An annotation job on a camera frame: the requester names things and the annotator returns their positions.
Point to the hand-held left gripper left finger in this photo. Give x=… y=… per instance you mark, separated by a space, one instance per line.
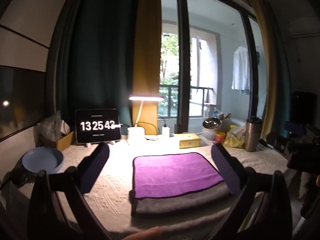
x=93 y=172

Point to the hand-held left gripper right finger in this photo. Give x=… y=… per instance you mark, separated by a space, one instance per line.
x=226 y=171

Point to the purple towel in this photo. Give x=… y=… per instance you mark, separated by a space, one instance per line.
x=172 y=173

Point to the grey towel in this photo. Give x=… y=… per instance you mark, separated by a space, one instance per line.
x=175 y=202

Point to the white knitted tablecloth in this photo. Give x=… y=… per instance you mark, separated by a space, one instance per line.
x=117 y=180

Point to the yellow plastic bag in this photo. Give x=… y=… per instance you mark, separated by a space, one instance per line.
x=233 y=140

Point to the orange lidded jar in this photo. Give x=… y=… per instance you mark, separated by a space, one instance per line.
x=220 y=138

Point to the white pot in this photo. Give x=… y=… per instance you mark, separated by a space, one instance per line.
x=208 y=133

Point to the cardboard box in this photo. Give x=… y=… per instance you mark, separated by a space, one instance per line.
x=65 y=141

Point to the steel tumbler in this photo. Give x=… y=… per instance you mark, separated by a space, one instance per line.
x=252 y=135

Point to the black tablet with clock display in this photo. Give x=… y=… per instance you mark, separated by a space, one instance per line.
x=98 y=125

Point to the yellow tissue box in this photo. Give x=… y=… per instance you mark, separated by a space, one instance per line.
x=189 y=140

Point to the steel bowl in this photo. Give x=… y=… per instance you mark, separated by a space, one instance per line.
x=212 y=123

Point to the blue bowl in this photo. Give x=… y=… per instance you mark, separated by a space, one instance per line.
x=42 y=158

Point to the white desk lamp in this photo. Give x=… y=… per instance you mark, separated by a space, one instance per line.
x=136 y=135

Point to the white power adapter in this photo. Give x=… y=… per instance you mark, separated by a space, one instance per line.
x=165 y=131

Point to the narrow yellow curtain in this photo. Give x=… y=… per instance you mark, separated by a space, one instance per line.
x=268 y=67

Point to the balcony railing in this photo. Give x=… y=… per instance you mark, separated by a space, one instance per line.
x=172 y=92

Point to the white hanging shirt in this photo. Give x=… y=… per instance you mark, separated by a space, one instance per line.
x=240 y=67

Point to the dark green curtain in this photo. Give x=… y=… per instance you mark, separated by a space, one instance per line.
x=100 y=55

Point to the wide yellow curtain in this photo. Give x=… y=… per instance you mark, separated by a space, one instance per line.
x=147 y=55

